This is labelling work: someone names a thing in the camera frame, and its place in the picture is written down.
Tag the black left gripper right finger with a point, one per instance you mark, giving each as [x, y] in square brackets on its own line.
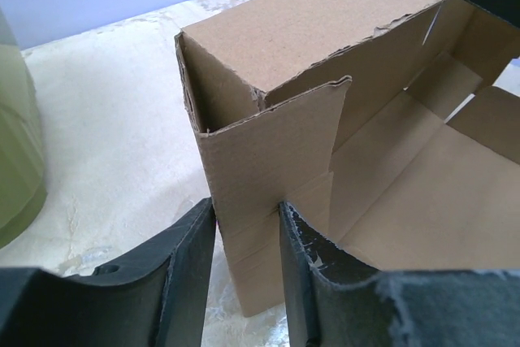
[335, 299]

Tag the olive green plastic bin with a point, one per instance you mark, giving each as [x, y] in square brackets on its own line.
[23, 189]

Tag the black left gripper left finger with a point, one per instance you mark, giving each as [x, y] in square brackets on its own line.
[153, 295]

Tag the cardboard box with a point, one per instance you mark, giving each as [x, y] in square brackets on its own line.
[379, 120]

